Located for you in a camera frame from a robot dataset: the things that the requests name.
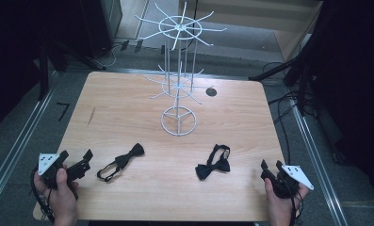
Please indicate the dark grey cabinet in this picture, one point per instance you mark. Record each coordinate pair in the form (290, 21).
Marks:
(107, 25)

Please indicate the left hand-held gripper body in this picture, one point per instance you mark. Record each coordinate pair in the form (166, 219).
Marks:
(48, 161)

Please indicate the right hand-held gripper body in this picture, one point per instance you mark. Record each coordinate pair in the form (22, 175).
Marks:
(296, 175)

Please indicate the person's right hand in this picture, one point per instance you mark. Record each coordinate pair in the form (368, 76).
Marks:
(279, 207)

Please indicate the black metal stand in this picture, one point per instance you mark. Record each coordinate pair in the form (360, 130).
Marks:
(296, 67)
(54, 56)

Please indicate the black power adapter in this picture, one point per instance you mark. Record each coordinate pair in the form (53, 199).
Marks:
(124, 45)
(138, 45)

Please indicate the person's left hand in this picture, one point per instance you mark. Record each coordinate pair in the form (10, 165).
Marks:
(62, 197)

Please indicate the black bow tie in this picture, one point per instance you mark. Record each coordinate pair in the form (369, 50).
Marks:
(206, 169)
(123, 160)

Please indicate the metal floor rail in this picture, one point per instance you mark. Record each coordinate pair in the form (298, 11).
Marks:
(21, 135)
(319, 169)

